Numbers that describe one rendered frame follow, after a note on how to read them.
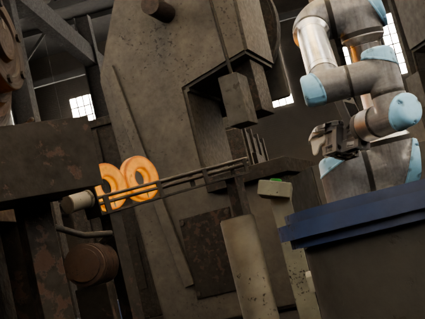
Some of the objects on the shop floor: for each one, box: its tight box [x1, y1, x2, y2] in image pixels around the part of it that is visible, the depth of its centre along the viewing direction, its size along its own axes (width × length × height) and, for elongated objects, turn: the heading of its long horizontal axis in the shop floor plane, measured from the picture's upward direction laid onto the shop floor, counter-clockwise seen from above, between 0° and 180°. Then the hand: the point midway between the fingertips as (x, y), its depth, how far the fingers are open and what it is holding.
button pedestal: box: [257, 180, 321, 319], centre depth 261 cm, size 16×24×62 cm, turn 113°
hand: (313, 139), depth 195 cm, fingers closed
